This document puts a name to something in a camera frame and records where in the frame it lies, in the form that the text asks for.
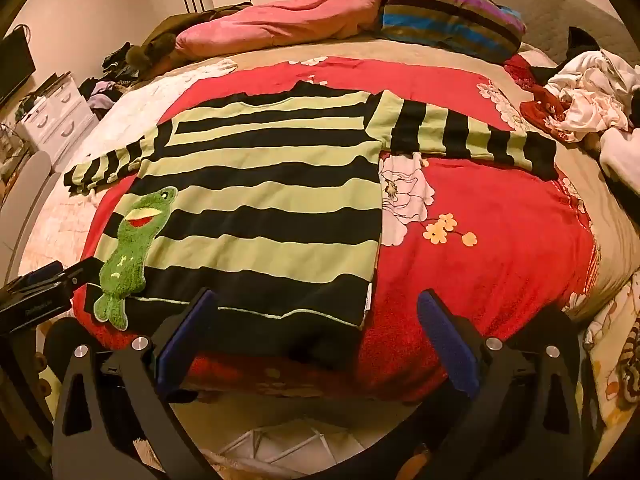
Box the white drawer chest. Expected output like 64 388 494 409
17 72 101 148

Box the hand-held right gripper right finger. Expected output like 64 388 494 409
400 288 596 480

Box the olive green coat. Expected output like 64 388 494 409
125 2 251 68

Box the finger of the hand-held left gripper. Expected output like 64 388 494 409
57 257 103 293
20 261 65 286

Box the multicolour striped pillow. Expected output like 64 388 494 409
380 0 526 58

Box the pile of dark clothes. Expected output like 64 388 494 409
80 42 146 111

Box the green black striped frog sweater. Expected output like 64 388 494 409
63 80 558 358

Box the pile of white clothes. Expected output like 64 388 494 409
545 47 640 133

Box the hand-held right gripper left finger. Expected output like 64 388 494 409
52 287 221 480

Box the black flat screen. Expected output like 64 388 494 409
0 27 37 108

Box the white metal drying rack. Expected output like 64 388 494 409
215 425 381 480

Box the grey quilted headboard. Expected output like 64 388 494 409
457 0 626 68

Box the red floral cloth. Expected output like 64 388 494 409
505 55 591 143

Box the black cloth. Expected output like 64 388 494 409
567 25 601 53

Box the bed with beige sheet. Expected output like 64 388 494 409
15 35 640 411

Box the pink duvet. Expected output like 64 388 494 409
175 0 388 58

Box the red floral blanket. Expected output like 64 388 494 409
80 55 601 401

